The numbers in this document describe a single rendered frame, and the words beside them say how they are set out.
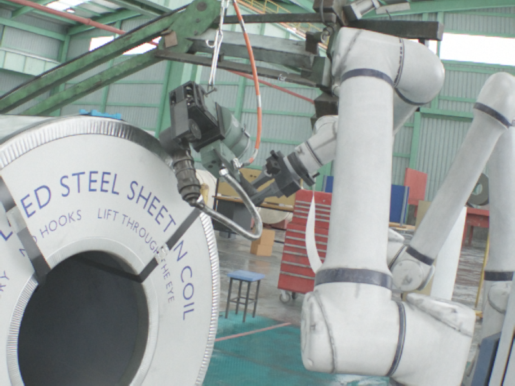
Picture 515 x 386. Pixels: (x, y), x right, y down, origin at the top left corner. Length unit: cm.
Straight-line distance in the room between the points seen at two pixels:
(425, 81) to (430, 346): 59
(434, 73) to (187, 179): 67
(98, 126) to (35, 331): 92
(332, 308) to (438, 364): 24
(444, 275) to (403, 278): 448
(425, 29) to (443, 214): 84
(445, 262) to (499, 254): 433
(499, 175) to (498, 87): 27
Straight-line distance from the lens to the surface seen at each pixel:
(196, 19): 262
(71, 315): 213
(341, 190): 121
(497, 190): 177
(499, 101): 164
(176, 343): 198
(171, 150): 164
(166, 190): 180
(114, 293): 193
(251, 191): 182
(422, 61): 138
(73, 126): 153
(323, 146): 178
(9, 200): 138
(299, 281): 665
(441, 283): 611
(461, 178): 163
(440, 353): 116
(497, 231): 177
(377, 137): 125
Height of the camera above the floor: 126
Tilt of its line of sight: 1 degrees down
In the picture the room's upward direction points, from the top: 8 degrees clockwise
